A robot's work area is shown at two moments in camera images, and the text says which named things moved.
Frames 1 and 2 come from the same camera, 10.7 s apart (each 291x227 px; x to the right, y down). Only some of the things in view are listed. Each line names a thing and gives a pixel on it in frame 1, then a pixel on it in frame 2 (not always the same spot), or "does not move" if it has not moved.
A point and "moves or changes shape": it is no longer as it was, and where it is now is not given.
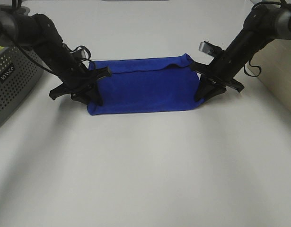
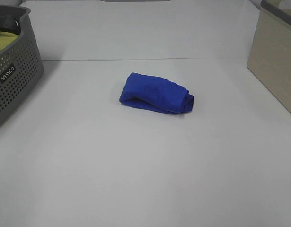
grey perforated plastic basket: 14,75 does not move
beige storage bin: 277,60 does not move
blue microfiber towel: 145,83 moves or changes shape
